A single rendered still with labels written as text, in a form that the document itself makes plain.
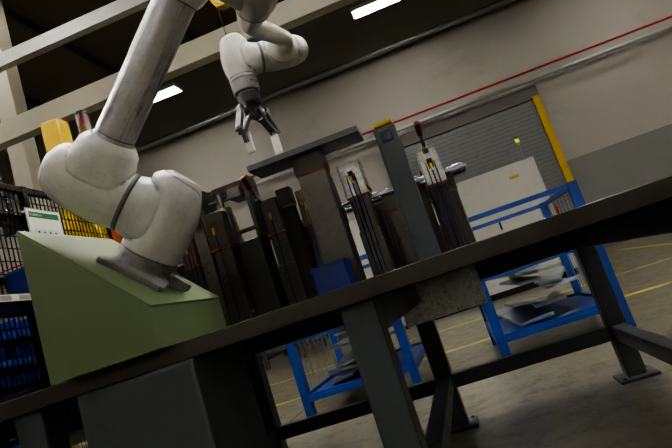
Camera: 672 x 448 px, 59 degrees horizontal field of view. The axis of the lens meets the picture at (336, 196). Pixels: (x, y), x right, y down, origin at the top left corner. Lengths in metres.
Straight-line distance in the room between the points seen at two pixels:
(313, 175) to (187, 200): 0.49
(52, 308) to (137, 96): 0.53
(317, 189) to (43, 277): 0.81
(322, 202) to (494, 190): 8.28
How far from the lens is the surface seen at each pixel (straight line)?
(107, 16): 5.03
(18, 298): 2.18
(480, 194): 10.00
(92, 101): 6.34
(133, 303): 1.39
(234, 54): 2.00
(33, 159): 10.35
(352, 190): 1.97
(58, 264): 1.50
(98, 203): 1.52
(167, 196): 1.50
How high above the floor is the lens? 0.66
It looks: 10 degrees up
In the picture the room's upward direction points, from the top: 18 degrees counter-clockwise
